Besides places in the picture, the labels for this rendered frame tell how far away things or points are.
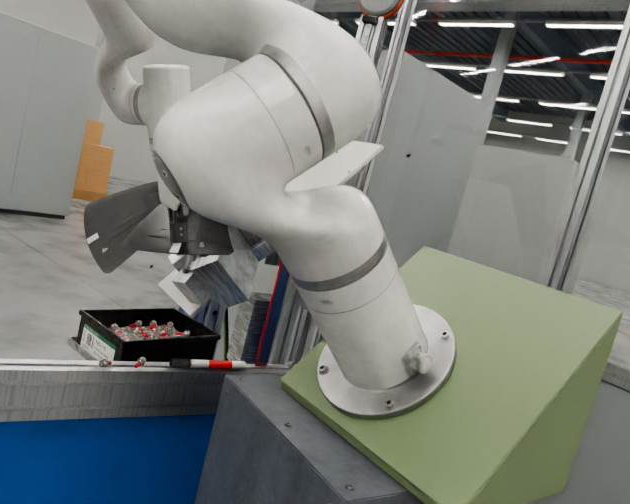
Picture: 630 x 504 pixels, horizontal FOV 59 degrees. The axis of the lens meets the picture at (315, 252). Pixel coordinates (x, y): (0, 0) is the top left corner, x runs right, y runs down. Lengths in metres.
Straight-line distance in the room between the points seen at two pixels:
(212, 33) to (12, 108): 6.32
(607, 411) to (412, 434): 0.79
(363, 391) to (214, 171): 0.36
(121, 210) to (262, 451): 0.89
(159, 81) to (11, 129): 5.88
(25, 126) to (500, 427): 6.58
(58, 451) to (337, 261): 0.60
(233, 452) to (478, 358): 0.34
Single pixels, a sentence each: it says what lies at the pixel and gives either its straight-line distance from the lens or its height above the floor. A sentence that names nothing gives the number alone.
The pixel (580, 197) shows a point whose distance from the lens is 1.47.
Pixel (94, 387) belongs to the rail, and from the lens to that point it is 0.95.
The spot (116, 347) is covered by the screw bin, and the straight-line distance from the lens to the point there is 1.04.
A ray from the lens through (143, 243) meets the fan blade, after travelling 1.16.
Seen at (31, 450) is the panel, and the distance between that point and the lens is 1.00.
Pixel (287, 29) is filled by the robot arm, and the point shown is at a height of 1.36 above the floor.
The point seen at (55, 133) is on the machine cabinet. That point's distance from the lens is 7.08.
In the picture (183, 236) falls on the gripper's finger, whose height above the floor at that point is 1.05.
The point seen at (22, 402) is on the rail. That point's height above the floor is 0.81.
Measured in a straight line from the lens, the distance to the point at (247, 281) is 1.30.
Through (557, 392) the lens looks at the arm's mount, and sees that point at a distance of 0.69.
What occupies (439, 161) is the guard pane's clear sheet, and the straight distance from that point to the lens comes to 1.80.
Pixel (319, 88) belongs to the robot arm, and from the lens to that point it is 0.52.
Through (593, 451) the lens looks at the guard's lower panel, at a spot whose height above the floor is 0.80.
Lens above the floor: 1.23
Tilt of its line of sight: 7 degrees down
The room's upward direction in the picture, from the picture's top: 14 degrees clockwise
